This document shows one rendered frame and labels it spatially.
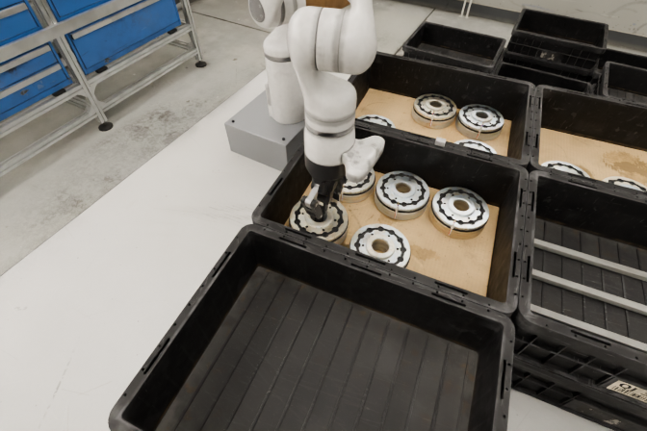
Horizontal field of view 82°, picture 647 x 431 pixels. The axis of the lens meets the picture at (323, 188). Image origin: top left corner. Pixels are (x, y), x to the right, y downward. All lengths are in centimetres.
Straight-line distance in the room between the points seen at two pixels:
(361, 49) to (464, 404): 47
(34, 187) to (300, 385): 201
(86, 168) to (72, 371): 163
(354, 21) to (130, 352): 66
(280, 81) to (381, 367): 64
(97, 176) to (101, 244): 133
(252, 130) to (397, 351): 62
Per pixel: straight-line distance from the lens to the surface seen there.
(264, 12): 83
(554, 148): 100
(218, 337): 63
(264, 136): 95
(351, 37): 44
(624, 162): 105
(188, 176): 103
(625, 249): 86
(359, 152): 54
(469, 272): 70
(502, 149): 94
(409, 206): 71
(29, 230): 219
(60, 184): 234
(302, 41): 45
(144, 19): 263
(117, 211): 102
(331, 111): 49
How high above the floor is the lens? 139
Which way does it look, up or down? 47 degrees down
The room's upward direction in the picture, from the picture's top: straight up
